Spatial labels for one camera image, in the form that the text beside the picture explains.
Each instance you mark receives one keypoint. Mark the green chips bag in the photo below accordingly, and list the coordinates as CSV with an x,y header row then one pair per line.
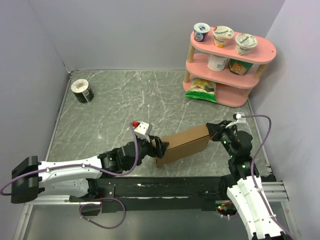
x,y
202,89

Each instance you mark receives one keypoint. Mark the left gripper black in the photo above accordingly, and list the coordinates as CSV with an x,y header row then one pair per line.
x,y
158,151

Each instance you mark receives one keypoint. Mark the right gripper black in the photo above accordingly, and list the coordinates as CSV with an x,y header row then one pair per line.
x,y
214,130

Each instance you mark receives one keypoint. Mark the blue white yogurt cup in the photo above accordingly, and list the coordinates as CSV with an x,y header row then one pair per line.
x,y
200,31

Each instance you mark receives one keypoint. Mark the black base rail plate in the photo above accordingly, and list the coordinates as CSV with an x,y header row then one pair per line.
x,y
157,193

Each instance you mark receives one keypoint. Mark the brown cardboard box sheet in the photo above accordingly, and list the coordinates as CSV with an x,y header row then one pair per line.
x,y
184,144

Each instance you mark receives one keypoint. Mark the black white can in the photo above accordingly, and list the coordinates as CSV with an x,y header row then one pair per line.
x,y
82,91

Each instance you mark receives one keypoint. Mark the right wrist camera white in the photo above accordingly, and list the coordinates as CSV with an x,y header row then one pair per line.
x,y
239,118

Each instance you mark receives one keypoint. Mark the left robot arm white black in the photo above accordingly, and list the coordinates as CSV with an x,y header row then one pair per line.
x,y
33,178

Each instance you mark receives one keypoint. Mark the pink three-tier shelf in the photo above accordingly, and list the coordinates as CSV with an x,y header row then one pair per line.
x,y
232,90

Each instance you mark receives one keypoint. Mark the white Chobani yogurt cup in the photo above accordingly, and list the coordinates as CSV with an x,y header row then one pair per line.
x,y
244,43

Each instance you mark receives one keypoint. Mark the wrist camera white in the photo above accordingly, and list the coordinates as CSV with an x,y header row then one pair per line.
x,y
239,118
142,130

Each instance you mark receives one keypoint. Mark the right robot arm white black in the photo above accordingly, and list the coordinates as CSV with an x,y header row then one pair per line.
x,y
243,186

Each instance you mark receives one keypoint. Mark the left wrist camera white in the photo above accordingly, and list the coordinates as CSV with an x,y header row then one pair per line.
x,y
142,130

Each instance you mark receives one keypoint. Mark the aluminium frame rail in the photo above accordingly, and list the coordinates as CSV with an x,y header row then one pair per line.
x,y
279,201

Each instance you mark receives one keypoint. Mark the white cup middle shelf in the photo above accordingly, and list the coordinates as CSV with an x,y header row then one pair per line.
x,y
216,63

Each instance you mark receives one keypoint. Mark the orange Chobani yogurt cup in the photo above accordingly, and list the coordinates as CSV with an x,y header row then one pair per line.
x,y
222,35

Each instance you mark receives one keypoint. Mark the green orange package middle shelf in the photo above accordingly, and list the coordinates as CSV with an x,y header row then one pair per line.
x,y
239,67

